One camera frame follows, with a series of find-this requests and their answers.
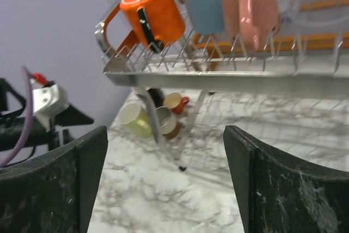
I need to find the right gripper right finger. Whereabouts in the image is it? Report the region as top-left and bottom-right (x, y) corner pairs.
(223, 126), (348, 232)

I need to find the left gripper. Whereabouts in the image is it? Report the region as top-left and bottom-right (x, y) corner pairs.
(35, 104), (94, 148)

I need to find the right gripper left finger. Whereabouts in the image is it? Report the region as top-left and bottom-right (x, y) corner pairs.
(1, 126), (108, 232)

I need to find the light green mug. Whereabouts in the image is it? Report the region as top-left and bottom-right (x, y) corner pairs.
(117, 102), (152, 138)

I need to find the black faceted mug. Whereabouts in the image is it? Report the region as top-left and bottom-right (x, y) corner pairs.
(147, 88), (165, 108)

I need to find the cream cup brown band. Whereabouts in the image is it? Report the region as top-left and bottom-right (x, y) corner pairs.
(155, 106), (181, 140)

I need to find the small copper orange cup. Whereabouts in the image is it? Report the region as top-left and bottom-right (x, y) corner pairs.
(163, 93), (190, 115)

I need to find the pink ceramic mug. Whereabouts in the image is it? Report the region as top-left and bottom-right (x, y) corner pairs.
(222, 0), (280, 51)

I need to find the steel two-tier dish rack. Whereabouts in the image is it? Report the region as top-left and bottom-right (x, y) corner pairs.
(95, 0), (348, 172)

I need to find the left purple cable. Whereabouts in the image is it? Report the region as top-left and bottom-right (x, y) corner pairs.
(0, 65), (35, 168)

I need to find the orange mug black handle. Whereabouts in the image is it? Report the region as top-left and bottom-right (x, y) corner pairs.
(119, 0), (185, 53)

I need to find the orange wooden rack frame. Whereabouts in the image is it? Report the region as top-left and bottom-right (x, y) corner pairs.
(103, 0), (349, 70)

